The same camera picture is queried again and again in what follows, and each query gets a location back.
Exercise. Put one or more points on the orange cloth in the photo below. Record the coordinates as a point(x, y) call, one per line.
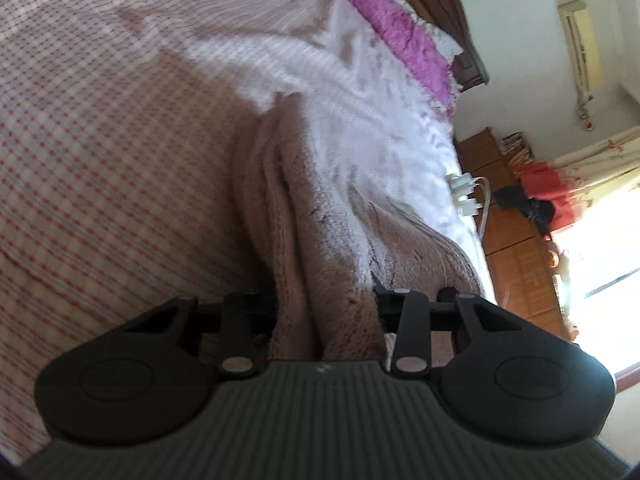
point(545, 185)

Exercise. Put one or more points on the pink knit cardigan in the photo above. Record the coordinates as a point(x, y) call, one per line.
point(310, 240)

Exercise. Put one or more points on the black cloth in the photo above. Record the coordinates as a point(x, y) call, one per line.
point(535, 210)

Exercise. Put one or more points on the white frilled pillow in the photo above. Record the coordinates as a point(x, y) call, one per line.
point(440, 35)

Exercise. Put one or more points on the floral curtain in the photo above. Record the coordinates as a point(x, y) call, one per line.
point(605, 160)

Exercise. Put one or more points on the power strip with chargers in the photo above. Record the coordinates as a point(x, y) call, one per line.
point(462, 185)

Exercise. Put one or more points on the checkered bedspread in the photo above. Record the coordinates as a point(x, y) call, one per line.
point(100, 160)

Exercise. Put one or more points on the dark wooden headboard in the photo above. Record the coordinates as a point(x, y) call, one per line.
point(465, 60)

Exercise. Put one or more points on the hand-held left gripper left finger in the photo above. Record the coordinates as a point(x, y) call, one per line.
point(239, 325)

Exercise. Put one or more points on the purple quilt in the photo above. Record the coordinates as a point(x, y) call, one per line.
point(400, 25)

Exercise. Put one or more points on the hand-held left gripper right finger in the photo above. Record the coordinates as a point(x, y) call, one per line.
point(411, 325)

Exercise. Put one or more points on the wooden dresser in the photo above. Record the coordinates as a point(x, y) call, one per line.
point(515, 260)

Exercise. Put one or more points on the wall air conditioner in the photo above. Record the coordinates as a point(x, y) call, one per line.
point(582, 45)

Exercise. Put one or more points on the row of books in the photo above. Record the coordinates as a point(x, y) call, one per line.
point(515, 147)

